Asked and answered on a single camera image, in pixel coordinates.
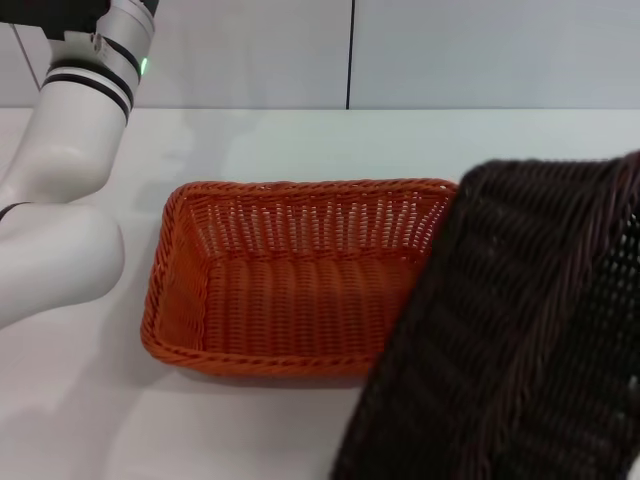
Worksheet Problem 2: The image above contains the orange woven plastic basket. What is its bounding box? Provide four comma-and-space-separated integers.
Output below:
140, 178, 462, 390

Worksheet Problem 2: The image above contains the dark brown woven basket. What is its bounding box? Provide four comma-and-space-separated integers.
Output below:
329, 148, 640, 480

